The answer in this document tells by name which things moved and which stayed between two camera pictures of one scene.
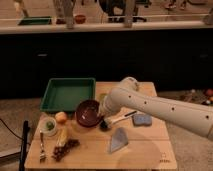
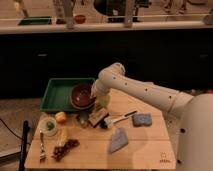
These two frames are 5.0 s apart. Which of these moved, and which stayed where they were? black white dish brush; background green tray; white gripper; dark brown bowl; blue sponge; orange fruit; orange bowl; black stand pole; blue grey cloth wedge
Moved: white gripper; dark brown bowl; orange bowl
Stayed: blue grey cloth wedge; background green tray; black white dish brush; blue sponge; orange fruit; black stand pole
